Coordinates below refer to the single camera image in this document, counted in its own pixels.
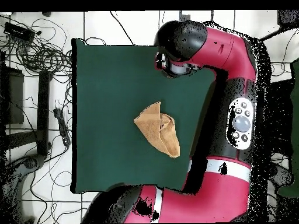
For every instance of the black upright bar stand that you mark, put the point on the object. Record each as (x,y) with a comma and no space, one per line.
(43,112)

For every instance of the dark green table cloth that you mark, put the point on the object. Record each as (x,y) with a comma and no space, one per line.
(105,93)

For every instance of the black power strip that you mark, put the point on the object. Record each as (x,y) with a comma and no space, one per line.
(62,126)

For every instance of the black electronics box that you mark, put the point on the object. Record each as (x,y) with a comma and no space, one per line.
(17,31)

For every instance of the grey curved base foot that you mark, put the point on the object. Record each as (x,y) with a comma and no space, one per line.
(30,163)
(282,173)

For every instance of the small dark round object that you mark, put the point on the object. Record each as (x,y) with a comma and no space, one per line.
(46,13)

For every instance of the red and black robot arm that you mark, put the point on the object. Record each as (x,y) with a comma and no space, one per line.
(222,51)

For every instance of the dark tripod rod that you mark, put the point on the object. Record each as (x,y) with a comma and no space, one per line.
(287,19)

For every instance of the tan terry towel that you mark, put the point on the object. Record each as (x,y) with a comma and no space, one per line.
(154,130)

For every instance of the dark flat box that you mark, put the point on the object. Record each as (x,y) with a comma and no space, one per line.
(14,98)
(281,109)

